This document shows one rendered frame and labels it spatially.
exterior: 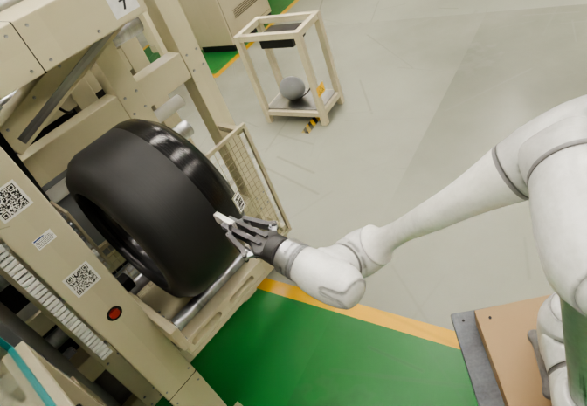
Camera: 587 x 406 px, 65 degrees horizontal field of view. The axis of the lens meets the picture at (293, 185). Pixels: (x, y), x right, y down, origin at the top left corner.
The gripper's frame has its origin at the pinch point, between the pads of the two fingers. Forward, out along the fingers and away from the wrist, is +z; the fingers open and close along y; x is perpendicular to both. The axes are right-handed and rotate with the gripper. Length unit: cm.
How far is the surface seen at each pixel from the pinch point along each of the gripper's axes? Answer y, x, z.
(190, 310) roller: 17.0, 33.3, 13.3
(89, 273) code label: 30.6, 4.3, 24.5
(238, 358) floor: 4, 130, 43
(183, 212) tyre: 5.6, -4.5, 8.6
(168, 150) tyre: -3.4, -14.5, 19.6
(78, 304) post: 37.6, 9.2, 23.9
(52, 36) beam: -5, -40, 57
